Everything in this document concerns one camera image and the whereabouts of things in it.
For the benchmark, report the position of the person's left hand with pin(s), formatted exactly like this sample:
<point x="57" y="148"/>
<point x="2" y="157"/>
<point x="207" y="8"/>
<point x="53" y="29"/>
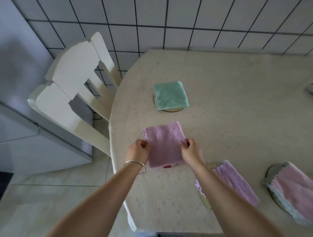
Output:
<point x="138" y="151"/>

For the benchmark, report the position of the person's right hand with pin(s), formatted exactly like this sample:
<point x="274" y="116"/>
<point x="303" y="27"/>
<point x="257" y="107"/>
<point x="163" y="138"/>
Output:
<point x="193" y="152"/>

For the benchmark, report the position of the purple cloth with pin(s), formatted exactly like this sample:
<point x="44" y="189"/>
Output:
<point x="163" y="144"/>
<point x="234" y="180"/>

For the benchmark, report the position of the tan round placemat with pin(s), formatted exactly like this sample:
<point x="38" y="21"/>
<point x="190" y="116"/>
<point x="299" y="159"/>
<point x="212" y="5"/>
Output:
<point x="172" y="110"/>

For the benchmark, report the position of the green cloth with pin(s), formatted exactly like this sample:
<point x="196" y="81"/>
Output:
<point x="170" y="95"/>

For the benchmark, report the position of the we are friends placemat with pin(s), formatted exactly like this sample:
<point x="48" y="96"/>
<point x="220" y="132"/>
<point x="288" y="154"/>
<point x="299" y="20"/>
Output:
<point x="270" y="172"/>

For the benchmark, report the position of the pink cloth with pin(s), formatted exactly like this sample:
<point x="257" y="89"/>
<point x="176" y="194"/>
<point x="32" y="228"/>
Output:
<point x="296" y="190"/>

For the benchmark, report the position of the person's left forearm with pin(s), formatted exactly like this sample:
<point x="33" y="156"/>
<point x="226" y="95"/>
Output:
<point x="97" y="207"/>

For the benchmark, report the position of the person's right forearm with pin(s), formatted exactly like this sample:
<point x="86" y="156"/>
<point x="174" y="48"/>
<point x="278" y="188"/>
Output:
<point x="232" y="207"/>

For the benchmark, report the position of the white wooden chair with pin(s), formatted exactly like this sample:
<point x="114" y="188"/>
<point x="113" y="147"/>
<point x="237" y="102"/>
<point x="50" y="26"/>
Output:
<point x="73" y="63"/>
<point x="53" y="105"/>

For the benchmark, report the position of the white appliance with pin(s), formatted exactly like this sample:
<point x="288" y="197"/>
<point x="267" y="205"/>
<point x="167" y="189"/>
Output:
<point x="36" y="151"/>

